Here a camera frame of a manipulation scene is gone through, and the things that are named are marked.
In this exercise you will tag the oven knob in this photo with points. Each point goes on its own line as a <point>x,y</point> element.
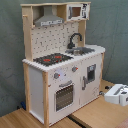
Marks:
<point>74,68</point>
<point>56,75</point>

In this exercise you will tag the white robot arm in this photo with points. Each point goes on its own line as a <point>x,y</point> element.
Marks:
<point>117,94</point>

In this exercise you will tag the black stove top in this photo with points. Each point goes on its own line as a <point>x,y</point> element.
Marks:
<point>52,59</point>

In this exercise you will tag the left oven knob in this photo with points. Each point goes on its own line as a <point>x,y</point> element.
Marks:
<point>56,75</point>

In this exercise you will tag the oven door with window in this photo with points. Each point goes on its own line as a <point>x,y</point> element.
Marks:
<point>64,96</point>

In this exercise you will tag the white cupboard door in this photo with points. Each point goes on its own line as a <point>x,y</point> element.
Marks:
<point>90,79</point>

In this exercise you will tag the metal toy sink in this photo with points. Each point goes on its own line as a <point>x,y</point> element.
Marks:
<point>79,51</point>

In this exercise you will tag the right oven knob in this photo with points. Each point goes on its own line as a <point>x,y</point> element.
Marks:
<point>74,68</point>

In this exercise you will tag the grey range hood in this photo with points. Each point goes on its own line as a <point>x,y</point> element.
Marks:
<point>48,18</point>

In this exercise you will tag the wooden toy kitchen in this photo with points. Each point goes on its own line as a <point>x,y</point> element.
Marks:
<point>40,84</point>

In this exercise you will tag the black toy faucet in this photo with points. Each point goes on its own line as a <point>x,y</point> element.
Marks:
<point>72,42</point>

